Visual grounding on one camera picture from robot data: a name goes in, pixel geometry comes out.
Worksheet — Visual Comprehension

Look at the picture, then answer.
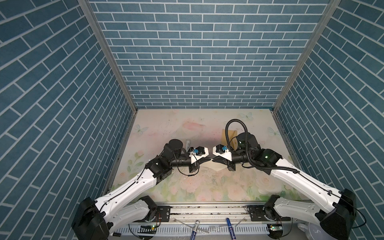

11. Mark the cream letter paper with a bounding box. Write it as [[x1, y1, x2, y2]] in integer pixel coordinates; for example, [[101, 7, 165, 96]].
[[202, 160, 228, 172]]

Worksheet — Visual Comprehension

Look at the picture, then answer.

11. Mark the brown paper envelope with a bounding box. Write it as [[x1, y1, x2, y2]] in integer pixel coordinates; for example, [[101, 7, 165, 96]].
[[220, 129, 238, 150]]

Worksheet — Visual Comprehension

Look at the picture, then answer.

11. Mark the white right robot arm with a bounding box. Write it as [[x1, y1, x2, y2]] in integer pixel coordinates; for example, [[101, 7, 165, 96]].
[[213, 133, 357, 240]]

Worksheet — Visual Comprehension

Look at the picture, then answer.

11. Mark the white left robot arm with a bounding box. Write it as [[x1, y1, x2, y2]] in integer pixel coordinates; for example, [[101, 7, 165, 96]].
[[71, 139, 210, 240]]

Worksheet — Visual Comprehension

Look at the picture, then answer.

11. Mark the white glue stick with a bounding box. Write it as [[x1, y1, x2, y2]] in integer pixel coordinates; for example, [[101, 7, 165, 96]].
[[186, 140, 191, 153]]

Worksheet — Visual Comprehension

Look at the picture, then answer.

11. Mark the white-blue marker pen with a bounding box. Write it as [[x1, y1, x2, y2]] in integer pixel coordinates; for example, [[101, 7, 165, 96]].
[[190, 221, 200, 240]]

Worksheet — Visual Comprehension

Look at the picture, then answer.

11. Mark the blue marker pen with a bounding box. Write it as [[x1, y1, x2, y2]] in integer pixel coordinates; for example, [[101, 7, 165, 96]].
[[226, 218, 237, 240]]

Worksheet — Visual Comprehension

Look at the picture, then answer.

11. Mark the white plastic cup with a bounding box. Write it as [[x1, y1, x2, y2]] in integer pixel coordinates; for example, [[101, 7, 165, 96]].
[[298, 223, 324, 240]]

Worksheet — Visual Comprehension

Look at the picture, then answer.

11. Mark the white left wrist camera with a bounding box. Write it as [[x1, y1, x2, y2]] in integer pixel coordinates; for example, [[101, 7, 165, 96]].
[[189, 146, 209, 164]]

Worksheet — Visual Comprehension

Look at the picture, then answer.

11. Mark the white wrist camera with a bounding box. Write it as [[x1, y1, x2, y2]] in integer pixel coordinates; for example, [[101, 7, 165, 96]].
[[189, 146, 209, 164], [213, 144, 232, 162]]

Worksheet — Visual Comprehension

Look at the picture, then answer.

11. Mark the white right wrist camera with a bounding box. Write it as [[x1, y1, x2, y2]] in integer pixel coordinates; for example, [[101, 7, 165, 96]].
[[213, 144, 232, 162]]

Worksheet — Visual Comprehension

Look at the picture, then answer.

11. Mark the black corrugated cable hose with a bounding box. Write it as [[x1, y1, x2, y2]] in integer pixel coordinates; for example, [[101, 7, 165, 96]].
[[224, 119, 301, 174]]

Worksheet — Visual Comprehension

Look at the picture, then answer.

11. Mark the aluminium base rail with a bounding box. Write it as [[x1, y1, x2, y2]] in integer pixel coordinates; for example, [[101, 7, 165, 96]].
[[107, 201, 340, 240]]

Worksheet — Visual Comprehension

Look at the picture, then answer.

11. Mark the aluminium left corner post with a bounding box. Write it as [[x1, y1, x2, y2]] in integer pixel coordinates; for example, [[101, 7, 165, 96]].
[[78, 0, 138, 115]]

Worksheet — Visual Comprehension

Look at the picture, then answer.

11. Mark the aluminium corner post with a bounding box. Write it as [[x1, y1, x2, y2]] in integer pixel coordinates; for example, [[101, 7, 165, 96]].
[[78, 0, 138, 115], [272, 0, 341, 115]]

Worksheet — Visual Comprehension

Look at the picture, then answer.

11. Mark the aluminium right corner post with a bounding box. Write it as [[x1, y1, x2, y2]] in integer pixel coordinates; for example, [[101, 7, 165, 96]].
[[272, 0, 341, 115]]

